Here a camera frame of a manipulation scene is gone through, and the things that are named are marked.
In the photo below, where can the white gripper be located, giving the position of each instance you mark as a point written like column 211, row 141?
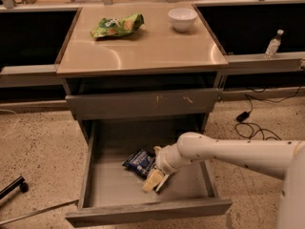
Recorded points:
column 162, row 161

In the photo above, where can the blue Kettle chip bag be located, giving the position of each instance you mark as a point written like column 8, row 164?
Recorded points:
column 142, row 162

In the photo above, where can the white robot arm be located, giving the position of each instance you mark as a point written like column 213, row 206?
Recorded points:
column 284, row 159

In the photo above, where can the open grey middle drawer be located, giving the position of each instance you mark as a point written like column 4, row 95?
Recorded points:
column 112, row 194

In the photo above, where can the closed grey top drawer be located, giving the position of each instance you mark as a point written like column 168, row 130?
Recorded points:
column 142, row 104

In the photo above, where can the grey drawer cabinet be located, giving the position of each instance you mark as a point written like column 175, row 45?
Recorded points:
column 154, row 58

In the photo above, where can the green chip bag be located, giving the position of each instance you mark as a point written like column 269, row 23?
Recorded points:
column 118, row 27

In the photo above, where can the grey metal floor strip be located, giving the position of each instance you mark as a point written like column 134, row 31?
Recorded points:
column 38, row 212

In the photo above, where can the black chair caster leg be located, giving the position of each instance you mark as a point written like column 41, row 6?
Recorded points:
column 18, row 183

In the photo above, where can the white ceramic bowl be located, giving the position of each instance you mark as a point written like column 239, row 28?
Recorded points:
column 182, row 19

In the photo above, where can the clear plastic water bottle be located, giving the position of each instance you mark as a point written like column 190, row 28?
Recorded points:
column 274, row 44

